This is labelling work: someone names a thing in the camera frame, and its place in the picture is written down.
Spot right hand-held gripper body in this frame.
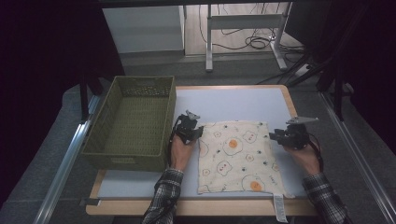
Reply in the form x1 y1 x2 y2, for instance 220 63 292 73
280 116 319 150

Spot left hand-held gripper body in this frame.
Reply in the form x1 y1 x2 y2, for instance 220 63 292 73
174 109 202 146

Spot cream egg-print cloth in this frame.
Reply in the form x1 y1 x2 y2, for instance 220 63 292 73
197 119 295 224

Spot green woven plastic basket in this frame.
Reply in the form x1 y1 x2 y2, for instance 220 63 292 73
81 76 177 173

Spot person's right hand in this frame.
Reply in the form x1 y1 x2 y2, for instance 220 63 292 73
283 141 322 177

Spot person's left hand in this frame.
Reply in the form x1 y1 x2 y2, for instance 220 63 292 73
169 134 196 173

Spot black tripod legs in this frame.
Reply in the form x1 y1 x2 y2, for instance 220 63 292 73
255 52 353 123

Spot white power strip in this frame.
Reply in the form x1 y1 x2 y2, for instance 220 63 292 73
293 63 311 77

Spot black stand legs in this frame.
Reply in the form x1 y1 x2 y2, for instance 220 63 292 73
78 74 105 123

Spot dark curtain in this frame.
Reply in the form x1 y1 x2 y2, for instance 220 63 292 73
0 0 126 208
284 0 396 155

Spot white cabinet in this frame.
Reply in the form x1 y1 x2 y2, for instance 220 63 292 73
102 5 186 54

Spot black table edge clip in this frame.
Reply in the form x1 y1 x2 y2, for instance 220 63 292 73
78 198 101 207

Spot left hand-held gripper cable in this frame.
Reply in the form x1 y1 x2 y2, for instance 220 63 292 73
167 117 182 167

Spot hand-held gripper cable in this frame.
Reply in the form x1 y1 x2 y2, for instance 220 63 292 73
307 133 325 174
167 117 182 167

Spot right hand-held gripper cable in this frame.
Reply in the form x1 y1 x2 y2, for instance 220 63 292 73
307 133 325 174

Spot aluminium rail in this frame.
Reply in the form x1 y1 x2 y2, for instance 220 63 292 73
318 91 396 224
32 94 103 224

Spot black floor cables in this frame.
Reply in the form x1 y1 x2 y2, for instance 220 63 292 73
198 3 305 63

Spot white metal desk frame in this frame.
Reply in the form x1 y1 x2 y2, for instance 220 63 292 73
205 2 292 73

